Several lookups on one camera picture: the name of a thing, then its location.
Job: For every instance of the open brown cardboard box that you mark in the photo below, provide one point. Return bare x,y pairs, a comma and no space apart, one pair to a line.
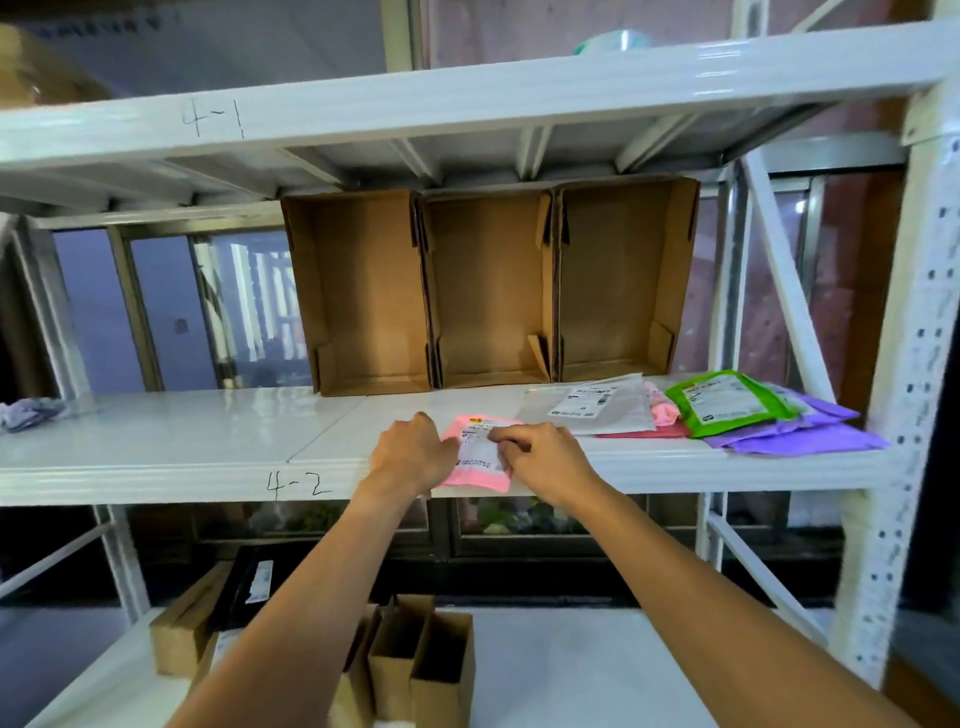
487,292
367,292
622,277

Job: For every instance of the purple mailer bag front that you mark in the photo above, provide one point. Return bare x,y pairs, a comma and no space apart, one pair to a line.
832,411

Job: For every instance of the cardboard carton with white label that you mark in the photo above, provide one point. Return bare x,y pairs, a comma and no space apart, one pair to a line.
214,656

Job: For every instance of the person's right hand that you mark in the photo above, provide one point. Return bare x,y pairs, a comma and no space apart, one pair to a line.
551,465

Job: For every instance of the white metal shelf rack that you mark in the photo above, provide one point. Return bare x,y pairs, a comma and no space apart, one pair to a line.
150,435

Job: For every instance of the white mailer bag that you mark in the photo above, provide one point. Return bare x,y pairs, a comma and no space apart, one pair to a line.
622,412

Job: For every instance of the clear tape roll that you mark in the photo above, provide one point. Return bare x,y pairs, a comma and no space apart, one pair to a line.
611,43

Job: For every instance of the metal window frame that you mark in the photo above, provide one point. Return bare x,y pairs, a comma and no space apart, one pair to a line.
135,315

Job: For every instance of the person's left forearm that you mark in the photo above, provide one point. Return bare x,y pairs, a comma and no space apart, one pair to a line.
292,622

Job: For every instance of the person's left hand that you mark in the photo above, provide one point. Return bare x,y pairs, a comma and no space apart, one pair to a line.
409,461

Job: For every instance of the crumpled blue plastic film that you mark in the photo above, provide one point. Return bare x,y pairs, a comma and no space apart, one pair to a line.
30,414

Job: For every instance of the red mailer bag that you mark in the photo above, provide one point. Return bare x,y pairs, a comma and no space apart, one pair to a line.
660,432

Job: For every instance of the person's right forearm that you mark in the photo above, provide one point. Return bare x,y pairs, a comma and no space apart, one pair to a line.
727,622

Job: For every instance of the flat wrapped cardboard box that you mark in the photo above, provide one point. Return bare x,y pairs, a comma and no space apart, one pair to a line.
45,71

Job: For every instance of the black package with white label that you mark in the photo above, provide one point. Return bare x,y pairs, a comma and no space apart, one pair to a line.
259,581

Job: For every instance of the small pink packet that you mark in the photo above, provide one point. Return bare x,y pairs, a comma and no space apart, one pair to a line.
480,476

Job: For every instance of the green mailer bag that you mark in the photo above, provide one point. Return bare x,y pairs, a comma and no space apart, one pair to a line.
720,401

